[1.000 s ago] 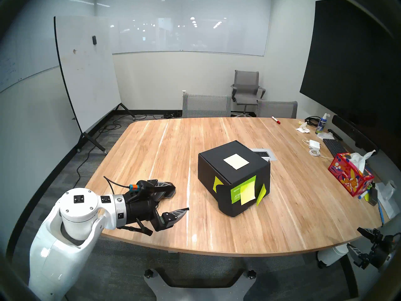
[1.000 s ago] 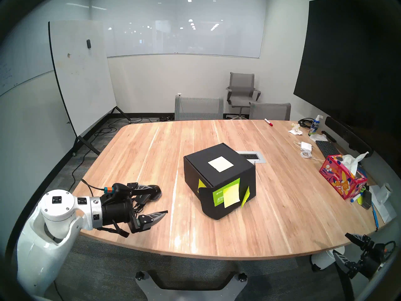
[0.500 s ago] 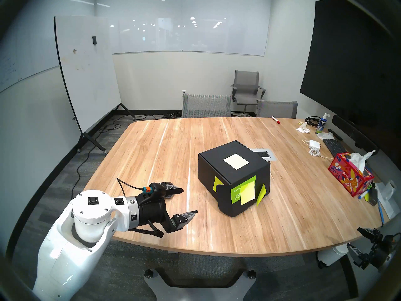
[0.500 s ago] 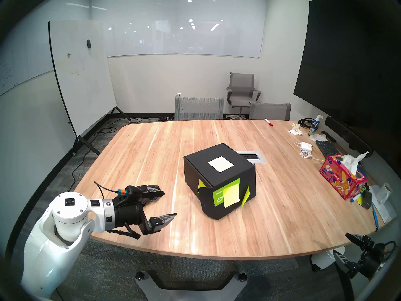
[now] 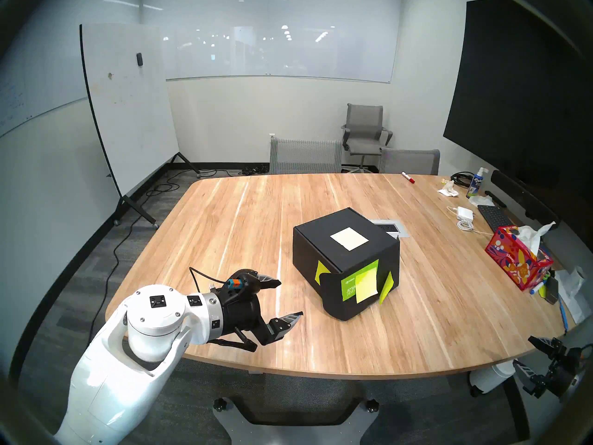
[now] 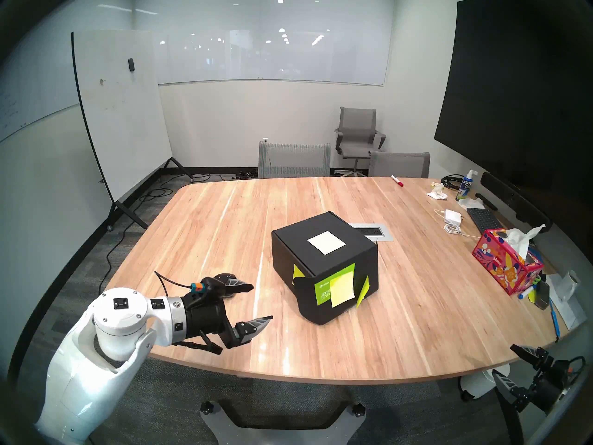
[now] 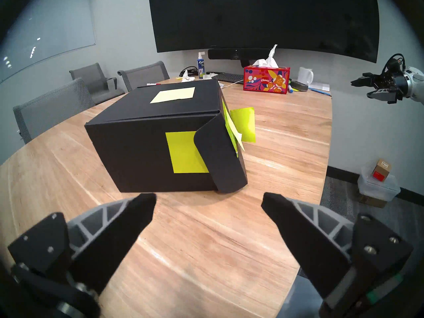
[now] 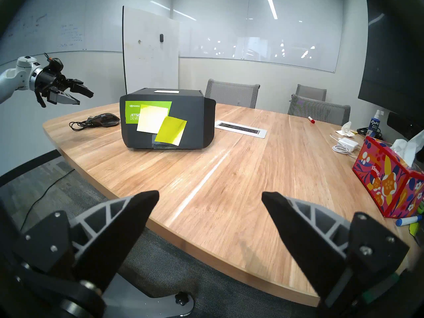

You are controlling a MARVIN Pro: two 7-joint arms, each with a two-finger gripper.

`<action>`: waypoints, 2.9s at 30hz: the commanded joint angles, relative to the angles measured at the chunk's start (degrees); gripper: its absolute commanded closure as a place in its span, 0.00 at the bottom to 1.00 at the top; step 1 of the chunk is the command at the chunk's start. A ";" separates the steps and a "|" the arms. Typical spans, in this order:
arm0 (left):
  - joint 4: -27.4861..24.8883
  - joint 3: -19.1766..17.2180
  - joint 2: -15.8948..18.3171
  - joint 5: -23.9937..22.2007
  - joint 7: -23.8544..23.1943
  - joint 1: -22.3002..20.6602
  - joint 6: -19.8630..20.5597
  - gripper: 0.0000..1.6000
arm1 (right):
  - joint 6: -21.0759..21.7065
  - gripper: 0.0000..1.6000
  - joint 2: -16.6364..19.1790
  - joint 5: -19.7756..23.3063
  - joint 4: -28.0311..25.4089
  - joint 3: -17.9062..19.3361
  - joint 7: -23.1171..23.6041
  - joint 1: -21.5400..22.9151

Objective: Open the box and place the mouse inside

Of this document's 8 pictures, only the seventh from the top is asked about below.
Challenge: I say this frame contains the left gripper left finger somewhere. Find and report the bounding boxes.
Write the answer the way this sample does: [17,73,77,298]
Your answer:
[7,193,157,318]

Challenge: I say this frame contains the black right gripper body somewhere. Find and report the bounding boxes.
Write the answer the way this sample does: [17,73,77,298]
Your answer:
[379,72,410,101]

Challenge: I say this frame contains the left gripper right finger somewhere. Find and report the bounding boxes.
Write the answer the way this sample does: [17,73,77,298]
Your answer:
[261,192,414,318]

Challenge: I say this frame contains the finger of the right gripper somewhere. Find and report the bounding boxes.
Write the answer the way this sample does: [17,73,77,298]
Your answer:
[350,73,382,88]
[366,88,398,104]

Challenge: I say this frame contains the small brown red box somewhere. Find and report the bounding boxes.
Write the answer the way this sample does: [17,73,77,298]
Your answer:
[372,159,392,182]

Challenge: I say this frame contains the brown cardboard box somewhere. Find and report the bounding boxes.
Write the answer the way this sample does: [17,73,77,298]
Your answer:
[359,191,388,208]

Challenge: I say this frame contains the black cardboard box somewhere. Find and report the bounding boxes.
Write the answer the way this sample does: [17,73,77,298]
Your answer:
[84,79,248,193]

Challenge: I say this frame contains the colourful floral tissue box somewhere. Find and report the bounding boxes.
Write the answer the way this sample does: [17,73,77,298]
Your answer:
[243,44,291,95]

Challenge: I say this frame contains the white mug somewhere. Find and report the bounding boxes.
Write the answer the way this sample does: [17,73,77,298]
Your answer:
[297,67,314,86]

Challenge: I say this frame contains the translucent plastic storage bin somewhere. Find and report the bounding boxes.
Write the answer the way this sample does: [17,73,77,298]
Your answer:
[357,168,401,202]

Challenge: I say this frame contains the yellow-green sticky note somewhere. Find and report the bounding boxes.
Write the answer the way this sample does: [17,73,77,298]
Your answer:
[165,131,210,174]
[230,107,256,143]

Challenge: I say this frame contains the black video conference bar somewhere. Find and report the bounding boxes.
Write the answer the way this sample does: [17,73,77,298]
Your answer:
[208,48,270,68]

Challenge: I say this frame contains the black keyboard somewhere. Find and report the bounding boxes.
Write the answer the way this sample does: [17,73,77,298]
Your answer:
[211,72,245,85]

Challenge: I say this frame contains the grey mesh office chair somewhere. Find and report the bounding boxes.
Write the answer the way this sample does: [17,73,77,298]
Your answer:
[117,61,170,92]
[13,77,96,144]

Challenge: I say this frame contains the grey office chair with armrests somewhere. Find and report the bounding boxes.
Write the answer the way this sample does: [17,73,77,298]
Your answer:
[69,63,126,105]

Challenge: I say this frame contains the large black wall display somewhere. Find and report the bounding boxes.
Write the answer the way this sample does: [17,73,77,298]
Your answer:
[148,0,380,63]

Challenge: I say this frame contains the glass wall whiteboard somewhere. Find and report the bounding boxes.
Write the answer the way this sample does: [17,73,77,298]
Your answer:
[0,0,96,84]

